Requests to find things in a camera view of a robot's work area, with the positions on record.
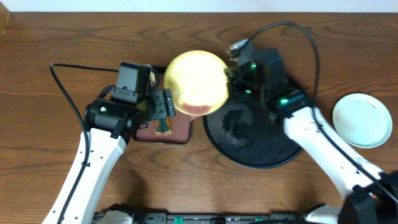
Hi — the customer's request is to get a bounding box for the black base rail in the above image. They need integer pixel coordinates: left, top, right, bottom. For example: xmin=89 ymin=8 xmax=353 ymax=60
xmin=91 ymin=203 xmax=340 ymax=224

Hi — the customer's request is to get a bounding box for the black rectangular water tray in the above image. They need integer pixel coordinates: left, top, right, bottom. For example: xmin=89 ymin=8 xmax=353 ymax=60
xmin=135 ymin=65 xmax=192 ymax=146

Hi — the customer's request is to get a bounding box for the black cable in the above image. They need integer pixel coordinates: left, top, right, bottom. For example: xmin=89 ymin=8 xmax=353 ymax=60
xmin=49 ymin=62 xmax=121 ymax=224
xmin=247 ymin=21 xmax=398 ymax=203

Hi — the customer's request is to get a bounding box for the green yellow sponge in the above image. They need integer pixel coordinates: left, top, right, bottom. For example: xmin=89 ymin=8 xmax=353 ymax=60
xmin=155 ymin=118 xmax=172 ymax=136

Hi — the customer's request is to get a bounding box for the light blue plate front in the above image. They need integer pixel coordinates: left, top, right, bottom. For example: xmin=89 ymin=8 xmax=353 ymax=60
xmin=332 ymin=93 xmax=393 ymax=149

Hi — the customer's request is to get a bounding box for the yellow plate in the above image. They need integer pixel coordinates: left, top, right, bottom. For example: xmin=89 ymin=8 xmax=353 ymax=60
xmin=164 ymin=50 xmax=229 ymax=116

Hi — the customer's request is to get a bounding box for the left black cable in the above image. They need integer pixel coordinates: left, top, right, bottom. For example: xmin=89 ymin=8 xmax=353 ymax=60
xmin=49 ymin=62 xmax=121 ymax=224

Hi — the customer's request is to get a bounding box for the round black serving tray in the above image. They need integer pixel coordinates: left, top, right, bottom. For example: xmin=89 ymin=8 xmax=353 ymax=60
xmin=203 ymin=96 xmax=302 ymax=169

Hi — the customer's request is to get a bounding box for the right black cable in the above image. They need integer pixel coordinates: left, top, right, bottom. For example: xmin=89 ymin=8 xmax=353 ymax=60
xmin=247 ymin=21 xmax=398 ymax=203

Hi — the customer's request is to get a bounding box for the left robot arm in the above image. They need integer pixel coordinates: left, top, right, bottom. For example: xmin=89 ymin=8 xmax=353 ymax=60
xmin=44 ymin=62 xmax=175 ymax=223

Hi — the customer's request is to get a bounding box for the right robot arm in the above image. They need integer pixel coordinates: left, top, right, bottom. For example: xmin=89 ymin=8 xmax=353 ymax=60
xmin=226 ymin=40 xmax=397 ymax=223

